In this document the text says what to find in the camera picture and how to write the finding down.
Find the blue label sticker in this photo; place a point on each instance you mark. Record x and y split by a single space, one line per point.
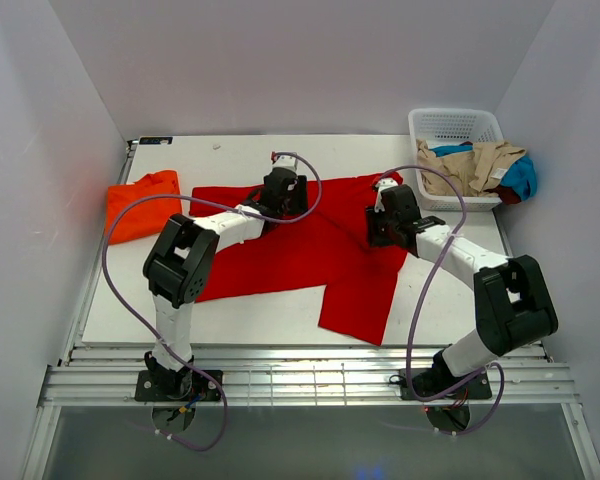
154 140

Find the folded orange t shirt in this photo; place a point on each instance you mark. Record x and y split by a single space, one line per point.
147 218

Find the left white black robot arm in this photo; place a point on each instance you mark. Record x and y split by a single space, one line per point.
179 266

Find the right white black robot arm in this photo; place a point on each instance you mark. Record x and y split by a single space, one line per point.
512 303

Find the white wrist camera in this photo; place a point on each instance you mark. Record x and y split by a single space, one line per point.
284 161
379 185

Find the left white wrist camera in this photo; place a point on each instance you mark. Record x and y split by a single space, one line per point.
284 161

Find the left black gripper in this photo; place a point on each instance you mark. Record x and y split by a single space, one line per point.
299 205

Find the dark red t shirt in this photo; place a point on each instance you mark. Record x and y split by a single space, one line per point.
507 195

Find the beige t shirt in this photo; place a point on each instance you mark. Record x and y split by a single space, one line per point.
475 170

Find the white plastic laundry basket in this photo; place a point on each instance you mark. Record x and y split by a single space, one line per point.
450 131

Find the blue t shirt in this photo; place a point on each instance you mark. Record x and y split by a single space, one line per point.
522 178

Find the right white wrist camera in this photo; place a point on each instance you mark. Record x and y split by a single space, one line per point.
379 185

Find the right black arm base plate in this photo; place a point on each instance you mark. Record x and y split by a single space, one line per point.
426 385

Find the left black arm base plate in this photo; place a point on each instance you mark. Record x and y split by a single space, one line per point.
180 387

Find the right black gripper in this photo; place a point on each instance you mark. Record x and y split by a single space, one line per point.
375 239

